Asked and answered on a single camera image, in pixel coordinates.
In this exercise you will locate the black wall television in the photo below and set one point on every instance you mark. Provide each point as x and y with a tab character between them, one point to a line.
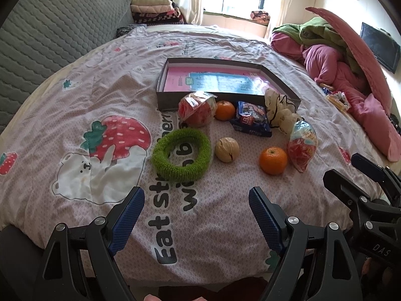
383	46

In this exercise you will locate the blue cookie snack packet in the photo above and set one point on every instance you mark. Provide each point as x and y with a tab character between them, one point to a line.
251	119

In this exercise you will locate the green blanket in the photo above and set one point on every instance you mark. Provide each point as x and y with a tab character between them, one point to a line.
319	31

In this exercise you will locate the King Egg blue wrapper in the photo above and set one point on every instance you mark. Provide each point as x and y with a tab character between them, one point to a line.
302	145

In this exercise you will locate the pink strawberry bear bedsheet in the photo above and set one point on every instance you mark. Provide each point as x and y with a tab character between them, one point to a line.
84	143

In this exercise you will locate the pink crumpled duvet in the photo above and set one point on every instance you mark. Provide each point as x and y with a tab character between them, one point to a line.
325	65

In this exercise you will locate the snack wrappers beside duvet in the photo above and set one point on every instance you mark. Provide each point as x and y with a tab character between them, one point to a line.
337	98

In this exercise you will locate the pink blue children's book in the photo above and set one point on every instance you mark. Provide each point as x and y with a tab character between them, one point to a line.
217	80

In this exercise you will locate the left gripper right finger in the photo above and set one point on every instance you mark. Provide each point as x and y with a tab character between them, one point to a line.
315	263

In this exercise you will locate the orange tangerine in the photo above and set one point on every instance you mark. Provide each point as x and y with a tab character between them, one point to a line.
225	111
273	160

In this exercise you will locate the tan walnut ball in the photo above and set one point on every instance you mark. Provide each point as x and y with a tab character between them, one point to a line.
227	150

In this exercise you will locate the dark patterned cloth by headboard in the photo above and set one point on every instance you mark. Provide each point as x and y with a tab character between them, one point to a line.
127	29

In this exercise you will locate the pink quilted pillow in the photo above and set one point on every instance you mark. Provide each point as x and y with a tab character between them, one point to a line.
363	56

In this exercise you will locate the grey quilted headboard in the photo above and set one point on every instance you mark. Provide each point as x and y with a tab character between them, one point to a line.
40	37

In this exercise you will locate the floral bag on windowsill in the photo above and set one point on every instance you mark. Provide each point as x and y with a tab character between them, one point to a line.
261	17

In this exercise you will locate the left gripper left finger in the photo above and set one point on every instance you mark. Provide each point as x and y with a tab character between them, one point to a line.
61	273

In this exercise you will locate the cream scrunchie cloth black trim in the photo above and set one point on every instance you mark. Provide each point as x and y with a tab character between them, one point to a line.
280	111

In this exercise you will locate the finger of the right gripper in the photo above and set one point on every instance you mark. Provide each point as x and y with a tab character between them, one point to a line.
360	204
372	167

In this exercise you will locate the dark shallow cardboard box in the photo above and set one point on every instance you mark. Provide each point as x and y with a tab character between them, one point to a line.
169	101

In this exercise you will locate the stack of folded blankets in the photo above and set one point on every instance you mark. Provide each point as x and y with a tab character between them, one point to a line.
156	12

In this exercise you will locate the person's left hand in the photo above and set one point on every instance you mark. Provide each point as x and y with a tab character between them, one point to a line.
150	297

